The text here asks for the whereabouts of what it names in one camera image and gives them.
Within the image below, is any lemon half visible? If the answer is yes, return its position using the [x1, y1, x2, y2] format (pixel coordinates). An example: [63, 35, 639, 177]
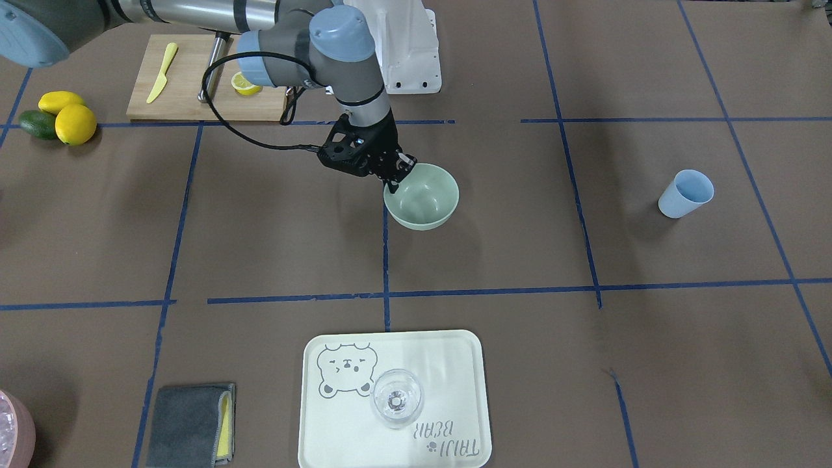
[231, 71, 263, 97]

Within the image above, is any grey yellow folded cloth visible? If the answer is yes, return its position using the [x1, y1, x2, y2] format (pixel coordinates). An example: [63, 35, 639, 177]
[146, 382, 237, 467]

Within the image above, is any pink bowl with ice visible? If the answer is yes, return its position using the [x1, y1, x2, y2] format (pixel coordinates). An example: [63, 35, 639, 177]
[1, 390, 36, 467]

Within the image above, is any clear wine glass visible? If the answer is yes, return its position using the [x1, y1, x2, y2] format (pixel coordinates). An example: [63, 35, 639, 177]
[371, 369, 425, 430]

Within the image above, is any green avocado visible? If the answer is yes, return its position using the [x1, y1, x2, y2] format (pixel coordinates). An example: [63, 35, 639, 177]
[18, 110, 59, 141]

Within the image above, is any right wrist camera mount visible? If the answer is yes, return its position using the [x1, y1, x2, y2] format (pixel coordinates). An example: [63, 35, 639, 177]
[316, 113, 371, 177]

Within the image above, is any yellow plastic knife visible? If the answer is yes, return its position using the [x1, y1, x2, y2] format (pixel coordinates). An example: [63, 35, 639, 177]
[146, 42, 179, 104]

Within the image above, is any cream bear tray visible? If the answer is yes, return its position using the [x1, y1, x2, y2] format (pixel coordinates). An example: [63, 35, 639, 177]
[298, 330, 493, 467]

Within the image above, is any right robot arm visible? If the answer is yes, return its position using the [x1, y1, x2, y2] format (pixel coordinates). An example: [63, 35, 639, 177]
[2, 1, 417, 193]

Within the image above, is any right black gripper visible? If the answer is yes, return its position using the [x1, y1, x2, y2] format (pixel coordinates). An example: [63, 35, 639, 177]
[356, 110, 418, 195]

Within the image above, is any green bowl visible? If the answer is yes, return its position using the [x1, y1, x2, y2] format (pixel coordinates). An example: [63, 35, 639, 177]
[383, 163, 460, 231]

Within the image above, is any light blue cup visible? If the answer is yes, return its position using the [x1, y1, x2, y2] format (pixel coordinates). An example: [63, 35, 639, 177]
[657, 169, 715, 219]

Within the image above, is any steel muddler rod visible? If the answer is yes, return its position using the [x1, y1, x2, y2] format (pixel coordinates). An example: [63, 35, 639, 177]
[197, 32, 232, 104]

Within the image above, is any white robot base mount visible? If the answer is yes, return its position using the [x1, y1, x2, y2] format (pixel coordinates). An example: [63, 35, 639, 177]
[354, 1, 443, 95]

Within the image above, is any yellow lemon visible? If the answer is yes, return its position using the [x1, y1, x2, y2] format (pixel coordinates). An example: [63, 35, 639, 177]
[38, 90, 86, 116]
[55, 104, 98, 146]

